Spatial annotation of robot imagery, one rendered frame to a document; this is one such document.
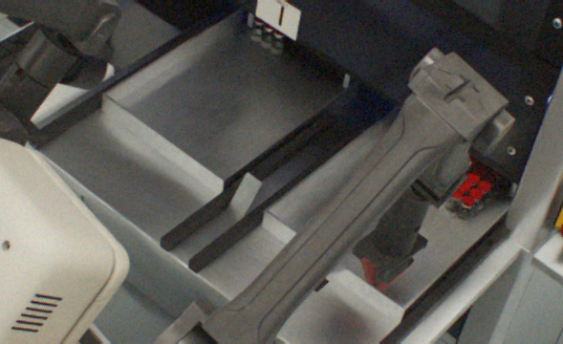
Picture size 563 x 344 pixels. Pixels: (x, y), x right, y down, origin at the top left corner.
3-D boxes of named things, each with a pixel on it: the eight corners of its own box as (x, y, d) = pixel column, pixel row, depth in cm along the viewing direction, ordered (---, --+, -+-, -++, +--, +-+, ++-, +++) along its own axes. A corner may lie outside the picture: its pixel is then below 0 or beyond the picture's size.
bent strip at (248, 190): (243, 199, 190) (248, 171, 186) (258, 209, 189) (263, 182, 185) (180, 247, 182) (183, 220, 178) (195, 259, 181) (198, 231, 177)
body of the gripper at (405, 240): (425, 249, 176) (442, 211, 172) (385, 282, 169) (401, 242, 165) (390, 225, 179) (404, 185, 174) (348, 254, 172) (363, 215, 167)
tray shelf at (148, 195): (218, 16, 223) (219, 9, 222) (544, 229, 197) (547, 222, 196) (16, 143, 195) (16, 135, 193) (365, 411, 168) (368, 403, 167)
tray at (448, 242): (394, 120, 207) (398, 104, 205) (522, 204, 197) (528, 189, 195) (261, 225, 187) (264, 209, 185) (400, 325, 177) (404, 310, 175)
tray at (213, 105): (240, 21, 220) (243, 6, 218) (356, 96, 210) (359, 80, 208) (101, 110, 200) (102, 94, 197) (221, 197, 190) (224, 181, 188)
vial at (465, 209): (459, 212, 194) (466, 192, 191) (470, 220, 193) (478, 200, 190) (451, 220, 193) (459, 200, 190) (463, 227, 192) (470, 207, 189)
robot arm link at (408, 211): (388, 179, 165) (424, 201, 163) (413, 158, 170) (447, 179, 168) (374, 217, 169) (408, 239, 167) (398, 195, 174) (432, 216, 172)
